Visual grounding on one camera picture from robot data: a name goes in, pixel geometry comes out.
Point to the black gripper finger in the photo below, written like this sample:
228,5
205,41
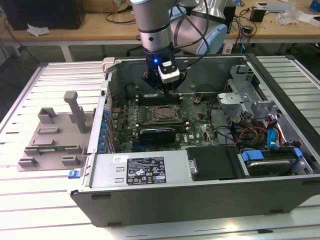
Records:
150,79
180,79

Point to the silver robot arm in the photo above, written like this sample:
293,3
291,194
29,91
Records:
152,25

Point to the CPU socket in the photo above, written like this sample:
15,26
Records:
151,113

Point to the black RAM slot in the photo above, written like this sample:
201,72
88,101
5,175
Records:
150,102
150,97
150,94
160,124
181,128

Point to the round coin cell battery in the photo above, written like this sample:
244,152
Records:
197,99

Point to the grey case release latch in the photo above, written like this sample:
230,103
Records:
108,63

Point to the green motherboard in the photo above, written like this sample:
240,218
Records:
192,130

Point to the silver metal drive cage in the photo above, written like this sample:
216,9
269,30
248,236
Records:
232,98

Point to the blue card slot clip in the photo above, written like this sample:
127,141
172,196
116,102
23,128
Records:
101,138
103,128
107,115
100,146

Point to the black graphics card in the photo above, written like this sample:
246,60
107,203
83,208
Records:
157,136

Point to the small white barcode sticker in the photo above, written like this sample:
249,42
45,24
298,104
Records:
120,159

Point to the long wooden desk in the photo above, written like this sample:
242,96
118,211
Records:
70,35

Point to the black regulatory label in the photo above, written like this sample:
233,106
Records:
146,171

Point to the grey parts rack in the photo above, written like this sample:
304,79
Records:
62,125

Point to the small dark cube box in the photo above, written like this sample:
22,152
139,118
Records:
257,14

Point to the blue disk carrier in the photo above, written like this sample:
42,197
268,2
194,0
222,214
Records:
252,155

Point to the crumpled white paper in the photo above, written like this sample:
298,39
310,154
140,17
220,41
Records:
38,30

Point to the large black box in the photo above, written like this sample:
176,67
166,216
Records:
42,15

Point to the green RAM stick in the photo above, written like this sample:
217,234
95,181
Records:
51,149

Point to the blue plastic latch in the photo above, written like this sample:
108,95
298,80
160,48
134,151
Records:
73,174

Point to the grey flat tray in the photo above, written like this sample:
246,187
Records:
280,7

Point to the clear plastic bags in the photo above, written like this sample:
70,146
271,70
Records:
287,17

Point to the open black PC case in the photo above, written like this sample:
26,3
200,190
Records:
175,205

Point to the hard disk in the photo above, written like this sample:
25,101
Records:
270,168

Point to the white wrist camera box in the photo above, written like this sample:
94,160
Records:
170,75

